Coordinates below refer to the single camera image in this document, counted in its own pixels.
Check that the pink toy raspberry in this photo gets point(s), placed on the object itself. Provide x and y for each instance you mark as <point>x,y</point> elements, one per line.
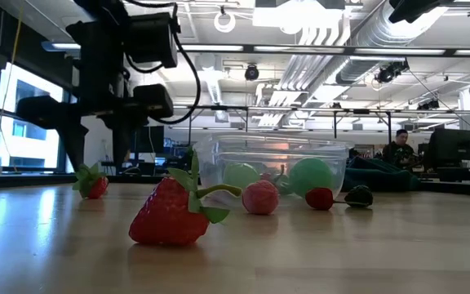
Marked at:
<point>260,198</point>

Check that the black toy blackberry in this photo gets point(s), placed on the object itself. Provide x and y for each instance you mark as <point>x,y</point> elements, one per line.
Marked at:
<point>359,196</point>

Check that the dark green cloth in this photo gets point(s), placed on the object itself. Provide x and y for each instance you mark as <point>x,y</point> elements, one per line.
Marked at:
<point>382,177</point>

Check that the black metal table frame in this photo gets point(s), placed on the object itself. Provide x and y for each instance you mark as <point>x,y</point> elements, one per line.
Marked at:
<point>35,179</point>

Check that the long ceiling light strip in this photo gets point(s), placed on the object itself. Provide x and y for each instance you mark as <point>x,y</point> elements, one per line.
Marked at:
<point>210,47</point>

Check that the light green toy apple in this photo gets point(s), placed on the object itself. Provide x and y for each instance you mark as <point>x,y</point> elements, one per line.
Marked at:
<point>241,175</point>

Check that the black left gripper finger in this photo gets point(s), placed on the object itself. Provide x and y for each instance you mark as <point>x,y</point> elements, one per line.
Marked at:
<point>121,141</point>
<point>75,141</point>

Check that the black ceiling spotlight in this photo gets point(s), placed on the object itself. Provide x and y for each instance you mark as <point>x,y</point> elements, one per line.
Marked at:
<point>251,72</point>
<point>428,105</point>

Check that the black ceiling camera cluster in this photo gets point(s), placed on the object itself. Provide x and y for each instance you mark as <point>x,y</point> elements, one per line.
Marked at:
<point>390,72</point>

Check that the clear plastic tupperware container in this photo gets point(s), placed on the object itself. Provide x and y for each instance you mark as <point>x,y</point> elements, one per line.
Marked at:
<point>267,149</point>

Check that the large window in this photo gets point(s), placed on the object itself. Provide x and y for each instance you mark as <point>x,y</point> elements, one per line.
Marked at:
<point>31,147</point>

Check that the green toy lime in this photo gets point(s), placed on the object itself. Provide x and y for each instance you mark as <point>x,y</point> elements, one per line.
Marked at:
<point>310,175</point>

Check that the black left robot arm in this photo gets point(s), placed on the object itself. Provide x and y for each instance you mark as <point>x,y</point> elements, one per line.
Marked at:
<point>104,41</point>

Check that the black computer monitor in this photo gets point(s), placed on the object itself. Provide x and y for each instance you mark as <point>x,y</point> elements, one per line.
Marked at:
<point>149,139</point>
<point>455,147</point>

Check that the silver ventilation duct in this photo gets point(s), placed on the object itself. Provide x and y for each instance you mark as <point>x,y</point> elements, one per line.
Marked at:
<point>382,28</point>

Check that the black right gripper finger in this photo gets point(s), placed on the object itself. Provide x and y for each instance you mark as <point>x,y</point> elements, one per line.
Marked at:
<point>410,11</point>

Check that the red toy cherry with stem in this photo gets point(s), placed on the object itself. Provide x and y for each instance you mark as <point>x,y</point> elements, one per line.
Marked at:
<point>319,199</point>

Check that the person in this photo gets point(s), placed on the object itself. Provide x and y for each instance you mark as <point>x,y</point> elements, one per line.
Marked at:
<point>400,153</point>

